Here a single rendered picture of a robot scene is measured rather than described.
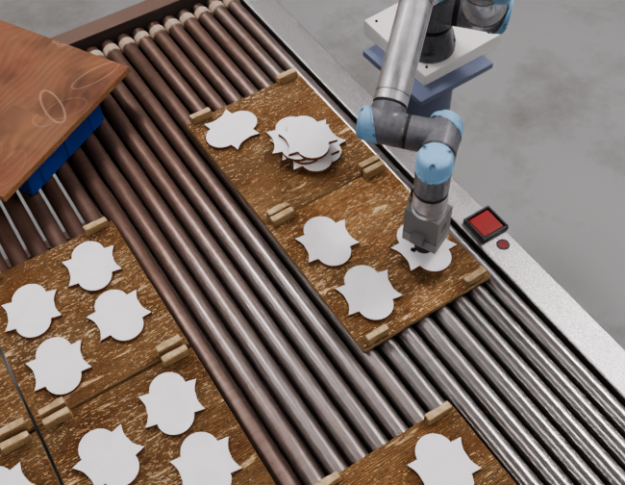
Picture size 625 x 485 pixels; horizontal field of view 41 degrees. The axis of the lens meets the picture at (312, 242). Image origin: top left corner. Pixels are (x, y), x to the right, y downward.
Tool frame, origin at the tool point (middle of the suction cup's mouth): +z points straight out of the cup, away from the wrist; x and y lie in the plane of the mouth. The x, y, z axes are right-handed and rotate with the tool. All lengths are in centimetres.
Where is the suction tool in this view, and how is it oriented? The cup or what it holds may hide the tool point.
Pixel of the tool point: (423, 248)
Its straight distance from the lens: 195.0
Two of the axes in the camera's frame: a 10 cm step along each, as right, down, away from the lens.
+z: 0.3, 6.0, 8.0
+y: 8.3, 4.3, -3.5
